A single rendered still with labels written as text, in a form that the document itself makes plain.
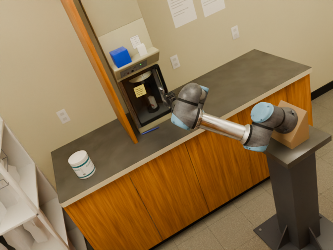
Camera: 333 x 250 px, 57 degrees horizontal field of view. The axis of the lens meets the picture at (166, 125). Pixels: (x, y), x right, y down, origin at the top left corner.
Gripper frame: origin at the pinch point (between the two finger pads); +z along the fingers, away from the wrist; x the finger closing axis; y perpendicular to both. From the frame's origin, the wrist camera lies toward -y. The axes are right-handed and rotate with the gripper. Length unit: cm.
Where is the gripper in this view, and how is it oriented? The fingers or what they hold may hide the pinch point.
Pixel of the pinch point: (165, 97)
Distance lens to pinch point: 222.7
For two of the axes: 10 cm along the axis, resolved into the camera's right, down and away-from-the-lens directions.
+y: -3.4, -7.7, -5.4
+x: -8.5, 4.9, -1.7
